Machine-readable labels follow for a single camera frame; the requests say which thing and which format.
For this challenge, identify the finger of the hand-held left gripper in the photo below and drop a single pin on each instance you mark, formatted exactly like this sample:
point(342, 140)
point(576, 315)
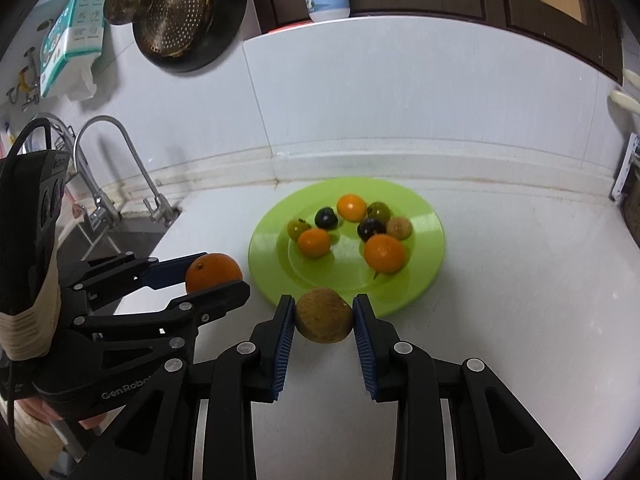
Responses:
point(220, 302)
point(167, 272)

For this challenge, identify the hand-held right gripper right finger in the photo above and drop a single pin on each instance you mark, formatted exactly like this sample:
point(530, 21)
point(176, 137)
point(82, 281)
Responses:
point(364, 355)

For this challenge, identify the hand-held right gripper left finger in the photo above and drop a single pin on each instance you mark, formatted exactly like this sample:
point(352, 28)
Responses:
point(282, 350)

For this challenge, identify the speckled brown-yellow fruit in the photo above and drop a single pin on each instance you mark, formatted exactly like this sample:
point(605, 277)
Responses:
point(323, 316)

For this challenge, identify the large orange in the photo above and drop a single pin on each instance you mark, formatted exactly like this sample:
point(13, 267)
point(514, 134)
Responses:
point(384, 254)

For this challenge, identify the green persimmon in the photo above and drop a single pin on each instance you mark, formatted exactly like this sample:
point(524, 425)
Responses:
point(297, 230)

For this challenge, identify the green plate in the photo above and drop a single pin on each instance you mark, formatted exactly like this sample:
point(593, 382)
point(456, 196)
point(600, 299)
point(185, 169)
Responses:
point(420, 260)

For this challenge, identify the small tangerine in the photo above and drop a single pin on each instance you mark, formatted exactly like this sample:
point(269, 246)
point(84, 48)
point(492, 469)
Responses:
point(314, 243)

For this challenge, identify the dark purple plum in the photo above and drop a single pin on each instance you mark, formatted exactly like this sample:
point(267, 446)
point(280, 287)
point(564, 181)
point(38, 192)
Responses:
point(371, 230)

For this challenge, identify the smooth yellow fruit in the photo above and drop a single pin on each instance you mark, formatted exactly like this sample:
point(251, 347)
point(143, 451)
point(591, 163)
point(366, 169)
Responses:
point(399, 228)

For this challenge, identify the medium orange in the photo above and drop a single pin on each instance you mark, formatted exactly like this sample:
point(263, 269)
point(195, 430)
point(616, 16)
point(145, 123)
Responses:
point(351, 207)

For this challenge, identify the person's left hand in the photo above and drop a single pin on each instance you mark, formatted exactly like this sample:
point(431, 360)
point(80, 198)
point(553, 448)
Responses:
point(37, 406)

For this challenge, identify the kitchen sink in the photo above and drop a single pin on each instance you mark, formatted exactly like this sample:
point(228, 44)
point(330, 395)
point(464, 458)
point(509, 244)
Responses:
point(130, 240)

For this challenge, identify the gooseneck faucet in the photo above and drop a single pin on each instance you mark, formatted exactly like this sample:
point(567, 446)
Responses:
point(162, 212)

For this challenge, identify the chrome pull-out faucet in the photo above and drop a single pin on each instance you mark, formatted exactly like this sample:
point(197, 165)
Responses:
point(102, 212)

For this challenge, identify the small dark green fruit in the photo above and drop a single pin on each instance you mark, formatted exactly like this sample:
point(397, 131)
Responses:
point(325, 218)

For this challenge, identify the small olive green fruit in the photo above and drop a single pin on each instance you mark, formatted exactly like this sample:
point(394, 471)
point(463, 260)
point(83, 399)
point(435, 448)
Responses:
point(379, 210)

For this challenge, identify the tissue pack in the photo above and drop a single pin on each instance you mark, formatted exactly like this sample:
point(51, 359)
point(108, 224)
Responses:
point(70, 35)

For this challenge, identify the brass colander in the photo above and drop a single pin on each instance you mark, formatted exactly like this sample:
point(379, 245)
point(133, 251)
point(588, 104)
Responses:
point(175, 15)

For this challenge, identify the metal colander pan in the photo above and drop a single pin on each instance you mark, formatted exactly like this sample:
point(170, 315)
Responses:
point(225, 15)

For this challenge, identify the metal utensil rack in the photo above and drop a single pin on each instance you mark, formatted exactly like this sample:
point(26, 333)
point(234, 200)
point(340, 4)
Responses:
point(631, 185)

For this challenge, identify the yellow wall hook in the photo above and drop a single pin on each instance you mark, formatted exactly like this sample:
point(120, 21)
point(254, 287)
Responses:
point(22, 77)

